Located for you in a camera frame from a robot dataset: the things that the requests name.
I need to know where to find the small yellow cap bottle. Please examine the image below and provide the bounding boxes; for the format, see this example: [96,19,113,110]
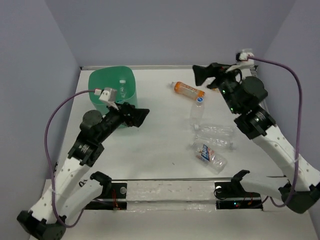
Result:
[206,85,220,93]

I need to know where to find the clear crushed bottle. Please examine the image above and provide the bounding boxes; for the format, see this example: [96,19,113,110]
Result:
[194,135,235,151]

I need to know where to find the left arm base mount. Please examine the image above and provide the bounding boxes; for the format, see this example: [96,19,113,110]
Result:
[85,181,128,211]

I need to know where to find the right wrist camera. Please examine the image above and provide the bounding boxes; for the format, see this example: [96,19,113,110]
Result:
[235,48,255,70]

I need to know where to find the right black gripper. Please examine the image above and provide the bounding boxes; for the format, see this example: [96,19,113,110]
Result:
[188,62,239,114]

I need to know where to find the clear bottle blue label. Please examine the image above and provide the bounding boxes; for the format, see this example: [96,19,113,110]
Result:
[119,79,127,100]

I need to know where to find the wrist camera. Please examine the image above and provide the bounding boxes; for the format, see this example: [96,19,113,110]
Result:
[94,87,119,110]
[235,48,255,70]

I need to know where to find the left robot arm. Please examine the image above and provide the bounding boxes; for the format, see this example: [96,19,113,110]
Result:
[17,102,150,240]

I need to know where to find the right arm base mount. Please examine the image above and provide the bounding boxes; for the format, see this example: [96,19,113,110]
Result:
[213,181,264,210]

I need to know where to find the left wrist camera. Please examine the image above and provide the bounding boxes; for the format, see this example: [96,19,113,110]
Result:
[94,87,119,110]

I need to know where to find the green plastic bin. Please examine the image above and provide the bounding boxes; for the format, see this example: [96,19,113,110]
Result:
[88,66,138,108]

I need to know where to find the orange label tea bottle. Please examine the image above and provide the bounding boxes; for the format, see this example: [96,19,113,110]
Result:
[169,81,205,100]

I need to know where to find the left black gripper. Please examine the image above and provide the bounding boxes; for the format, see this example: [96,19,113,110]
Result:
[97,100,150,142]

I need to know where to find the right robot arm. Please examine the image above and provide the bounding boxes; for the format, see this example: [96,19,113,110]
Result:
[192,62,320,214]

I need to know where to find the clear bottle blue-orange label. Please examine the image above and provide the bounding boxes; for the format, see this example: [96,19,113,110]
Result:
[189,142,228,175]

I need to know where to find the clear bottle blue-white cap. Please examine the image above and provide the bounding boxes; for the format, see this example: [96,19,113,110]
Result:
[189,97,205,126]

